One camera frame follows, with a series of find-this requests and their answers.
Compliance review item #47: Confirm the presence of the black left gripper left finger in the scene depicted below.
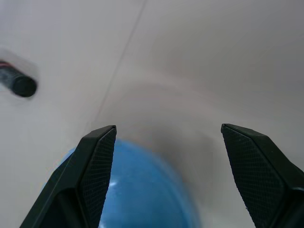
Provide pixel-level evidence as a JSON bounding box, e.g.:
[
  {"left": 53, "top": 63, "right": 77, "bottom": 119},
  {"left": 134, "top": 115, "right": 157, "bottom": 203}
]
[{"left": 19, "top": 125, "right": 117, "bottom": 228}]

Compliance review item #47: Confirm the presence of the blue bowl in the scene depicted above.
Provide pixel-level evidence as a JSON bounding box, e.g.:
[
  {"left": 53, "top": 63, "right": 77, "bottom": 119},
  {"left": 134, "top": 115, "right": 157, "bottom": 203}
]
[{"left": 41, "top": 138, "right": 201, "bottom": 228}]

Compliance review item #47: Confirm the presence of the black cylindrical marker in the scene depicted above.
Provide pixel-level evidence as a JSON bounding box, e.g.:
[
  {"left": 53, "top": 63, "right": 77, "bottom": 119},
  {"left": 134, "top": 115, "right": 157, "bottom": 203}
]
[{"left": 0, "top": 60, "right": 38, "bottom": 98}]

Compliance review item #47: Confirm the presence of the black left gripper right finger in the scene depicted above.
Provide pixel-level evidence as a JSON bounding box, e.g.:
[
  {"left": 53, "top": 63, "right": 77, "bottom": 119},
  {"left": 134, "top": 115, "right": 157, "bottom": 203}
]
[{"left": 220, "top": 123, "right": 304, "bottom": 228}]

